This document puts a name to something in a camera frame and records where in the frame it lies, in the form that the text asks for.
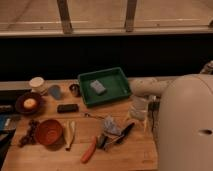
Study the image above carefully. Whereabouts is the metal spoon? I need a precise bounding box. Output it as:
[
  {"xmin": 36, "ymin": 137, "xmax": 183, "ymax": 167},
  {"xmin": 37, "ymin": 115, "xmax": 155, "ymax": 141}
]
[{"xmin": 82, "ymin": 112, "xmax": 104, "ymax": 120}]

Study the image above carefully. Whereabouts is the blue object at left edge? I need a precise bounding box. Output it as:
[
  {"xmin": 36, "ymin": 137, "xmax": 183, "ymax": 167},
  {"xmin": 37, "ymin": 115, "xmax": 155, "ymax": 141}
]
[{"xmin": 0, "ymin": 114, "xmax": 21, "ymax": 133}]

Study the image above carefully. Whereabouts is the orange carrot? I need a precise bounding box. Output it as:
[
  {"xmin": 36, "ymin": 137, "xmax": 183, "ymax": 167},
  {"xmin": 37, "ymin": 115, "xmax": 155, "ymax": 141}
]
[{"xmin": 81, "ymin": 137, "xmax": 97, "ymax": 163}]

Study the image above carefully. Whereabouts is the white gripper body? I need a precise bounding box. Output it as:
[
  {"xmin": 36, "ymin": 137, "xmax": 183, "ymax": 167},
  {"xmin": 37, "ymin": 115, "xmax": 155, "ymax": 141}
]
[{"xmin": 129, "ymin": 96, "xmax": 149, "ymax": 121}]

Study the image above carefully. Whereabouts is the black rectangular block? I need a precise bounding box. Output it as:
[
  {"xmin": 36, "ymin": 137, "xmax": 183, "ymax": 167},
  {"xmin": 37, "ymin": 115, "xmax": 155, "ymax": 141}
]
[{"xmin": 57, "ymin": 104, "xmax": 79, "ymax": 113}]

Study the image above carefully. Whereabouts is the black dish brush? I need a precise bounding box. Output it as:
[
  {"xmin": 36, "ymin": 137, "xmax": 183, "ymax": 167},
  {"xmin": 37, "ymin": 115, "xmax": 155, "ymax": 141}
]
[{"xmin": 96, "ymin": 122, "xmax": 135, "ymax": 149}]

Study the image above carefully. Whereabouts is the yellow banana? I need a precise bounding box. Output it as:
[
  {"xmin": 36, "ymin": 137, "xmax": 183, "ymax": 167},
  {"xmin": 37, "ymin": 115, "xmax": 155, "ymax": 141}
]
[{"xmin": 63, "ymin": 121, "xmax": 75, "ymax": 151}]

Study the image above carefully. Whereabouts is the white cup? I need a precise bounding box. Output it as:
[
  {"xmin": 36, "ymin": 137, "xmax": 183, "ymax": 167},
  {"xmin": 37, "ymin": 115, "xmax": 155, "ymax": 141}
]
[{"xmin": 29, "ymin": 77, "xmax": 47, "ymax": 95}]

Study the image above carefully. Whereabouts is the dark grape bunch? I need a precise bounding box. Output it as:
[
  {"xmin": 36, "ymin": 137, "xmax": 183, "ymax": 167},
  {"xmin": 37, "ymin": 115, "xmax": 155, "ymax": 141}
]
[{"xmin": 18, "ymin": 120, "xmax": 39, "ymax": 147}]

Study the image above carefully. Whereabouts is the yellow round fruit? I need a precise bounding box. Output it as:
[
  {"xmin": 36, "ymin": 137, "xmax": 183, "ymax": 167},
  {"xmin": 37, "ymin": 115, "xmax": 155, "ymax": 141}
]
[{"xmin": 23, "ymin": 98, "xmax": 37, "ymax": 110}]

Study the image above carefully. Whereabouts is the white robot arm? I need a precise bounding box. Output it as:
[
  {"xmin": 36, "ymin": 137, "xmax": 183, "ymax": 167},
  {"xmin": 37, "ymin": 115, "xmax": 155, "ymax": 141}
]
[{"xmin": 130, "ymin": 60, "xmax": 213, "ymax": 171}]

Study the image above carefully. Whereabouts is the blue cup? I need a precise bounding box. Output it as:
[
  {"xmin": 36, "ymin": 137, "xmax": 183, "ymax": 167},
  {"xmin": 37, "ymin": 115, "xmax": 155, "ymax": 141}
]
[{"xmin": 48, "ymin": 85, "xmax": 62, "ymax": 100}]

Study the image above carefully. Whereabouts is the red bowl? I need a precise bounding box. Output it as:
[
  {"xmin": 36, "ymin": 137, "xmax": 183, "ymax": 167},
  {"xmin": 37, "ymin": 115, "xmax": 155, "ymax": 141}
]
[{"xmin": 34, "ymin": 119, "xmax": 63, "ymax": 146}]

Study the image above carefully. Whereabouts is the blue sponge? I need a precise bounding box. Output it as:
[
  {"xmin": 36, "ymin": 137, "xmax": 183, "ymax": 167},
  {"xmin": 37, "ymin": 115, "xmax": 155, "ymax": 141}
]
[{"xmin": 90, "ymin": 80, "xmax": 106, "ymax": 95}]

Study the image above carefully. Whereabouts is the green plastic tray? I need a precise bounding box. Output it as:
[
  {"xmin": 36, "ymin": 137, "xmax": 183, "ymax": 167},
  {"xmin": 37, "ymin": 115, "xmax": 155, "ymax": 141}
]
[{"xmin": 78, "ymin": 67, "xmax": 131, "ymax": 107}]

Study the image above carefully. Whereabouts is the dark brown plate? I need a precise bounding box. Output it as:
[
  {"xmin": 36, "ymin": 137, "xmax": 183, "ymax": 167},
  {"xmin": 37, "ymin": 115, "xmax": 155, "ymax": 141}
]
[{"xmin": 15, "ymin": 92, "xmax": 44, "ymax": 115}]

